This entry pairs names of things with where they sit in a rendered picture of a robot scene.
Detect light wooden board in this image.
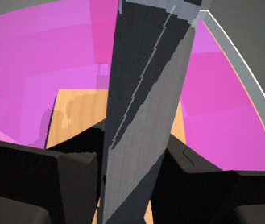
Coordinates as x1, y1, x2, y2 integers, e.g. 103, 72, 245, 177
47, 89, 186, 149

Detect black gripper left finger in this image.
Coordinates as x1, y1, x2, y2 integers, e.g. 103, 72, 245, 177
0, 118, 106, 224

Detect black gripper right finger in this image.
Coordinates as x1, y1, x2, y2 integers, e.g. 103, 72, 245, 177
151, 134, 265, 224

